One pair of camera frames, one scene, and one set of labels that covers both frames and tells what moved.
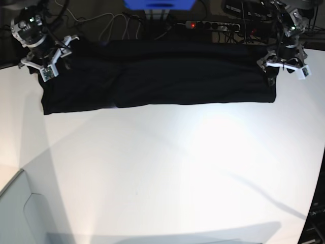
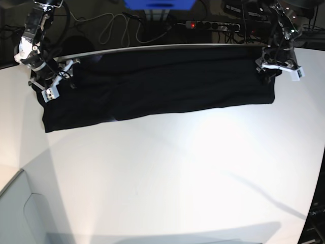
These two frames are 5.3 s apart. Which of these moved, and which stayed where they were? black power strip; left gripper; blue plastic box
Moved: left gripper
Stayed: black power strip; blue plastic box
